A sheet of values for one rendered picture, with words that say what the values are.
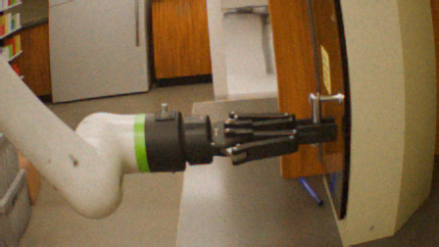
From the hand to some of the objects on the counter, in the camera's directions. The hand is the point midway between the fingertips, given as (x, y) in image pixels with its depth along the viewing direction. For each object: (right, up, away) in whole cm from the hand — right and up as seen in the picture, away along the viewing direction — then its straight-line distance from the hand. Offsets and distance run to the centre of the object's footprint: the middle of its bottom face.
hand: (317, 129), depth 97 cm
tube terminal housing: (+19, -15, +15) cm, 29 cm away
